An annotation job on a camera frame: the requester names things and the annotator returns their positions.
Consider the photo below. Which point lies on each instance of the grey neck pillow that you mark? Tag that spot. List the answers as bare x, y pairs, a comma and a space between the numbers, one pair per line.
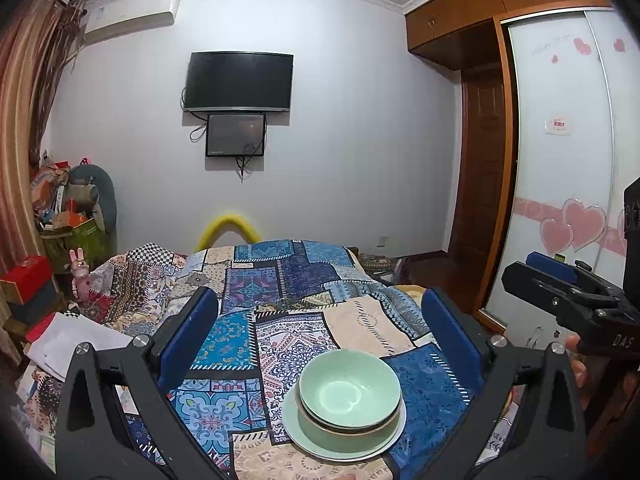
92, 189

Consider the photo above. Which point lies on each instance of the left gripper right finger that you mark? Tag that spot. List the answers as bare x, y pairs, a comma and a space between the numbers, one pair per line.
525, 420

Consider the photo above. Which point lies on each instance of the white plate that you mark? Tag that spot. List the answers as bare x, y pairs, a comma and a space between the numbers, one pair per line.
332, 445

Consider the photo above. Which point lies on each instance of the white air conditioner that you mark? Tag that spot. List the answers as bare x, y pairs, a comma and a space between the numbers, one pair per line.
123, 17

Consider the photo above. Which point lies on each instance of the dark blue box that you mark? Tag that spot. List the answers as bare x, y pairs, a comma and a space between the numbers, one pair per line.
36, 308

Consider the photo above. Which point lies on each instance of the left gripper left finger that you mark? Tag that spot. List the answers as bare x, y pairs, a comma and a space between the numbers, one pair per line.
92, 436

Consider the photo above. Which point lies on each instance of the patchwork patterned bedspread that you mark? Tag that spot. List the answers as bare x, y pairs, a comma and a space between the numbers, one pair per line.
279, 305

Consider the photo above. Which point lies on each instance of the striped brown curtain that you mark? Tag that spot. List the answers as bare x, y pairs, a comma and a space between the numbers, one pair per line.
34, 49

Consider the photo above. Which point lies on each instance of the right hand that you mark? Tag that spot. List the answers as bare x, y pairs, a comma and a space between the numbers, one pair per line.
579, 368

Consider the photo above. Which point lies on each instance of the green storage box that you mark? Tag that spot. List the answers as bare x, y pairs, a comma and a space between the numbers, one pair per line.
96, 245

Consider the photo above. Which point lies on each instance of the black wall television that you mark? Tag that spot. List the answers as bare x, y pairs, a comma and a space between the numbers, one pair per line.
222, 81

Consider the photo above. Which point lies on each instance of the white folded cloth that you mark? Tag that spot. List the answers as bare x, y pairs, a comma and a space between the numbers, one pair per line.
53, 350

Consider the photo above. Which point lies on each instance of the red box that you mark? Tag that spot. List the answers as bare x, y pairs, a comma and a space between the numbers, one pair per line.
23, 281

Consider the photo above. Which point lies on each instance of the green bowl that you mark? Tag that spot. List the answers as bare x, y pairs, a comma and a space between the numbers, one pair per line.
349, 388
337, 429

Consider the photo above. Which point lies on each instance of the brown wooden door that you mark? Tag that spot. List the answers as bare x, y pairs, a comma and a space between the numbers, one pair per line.
487, 162

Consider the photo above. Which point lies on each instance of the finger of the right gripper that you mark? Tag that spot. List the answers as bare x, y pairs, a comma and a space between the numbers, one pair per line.
555, 267
546, 293

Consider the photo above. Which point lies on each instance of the small wall monitor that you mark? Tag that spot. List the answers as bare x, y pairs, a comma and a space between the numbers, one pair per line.
235, 135

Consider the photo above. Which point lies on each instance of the pink bunny toy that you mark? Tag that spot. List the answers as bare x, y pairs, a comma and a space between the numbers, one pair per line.
80, 274

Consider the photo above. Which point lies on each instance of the yellow foam hoop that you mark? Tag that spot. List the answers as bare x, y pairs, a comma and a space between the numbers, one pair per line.
227, 223

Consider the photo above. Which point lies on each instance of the wooden upper cabinet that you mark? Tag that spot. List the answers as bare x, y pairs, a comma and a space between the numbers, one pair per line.
490, 5

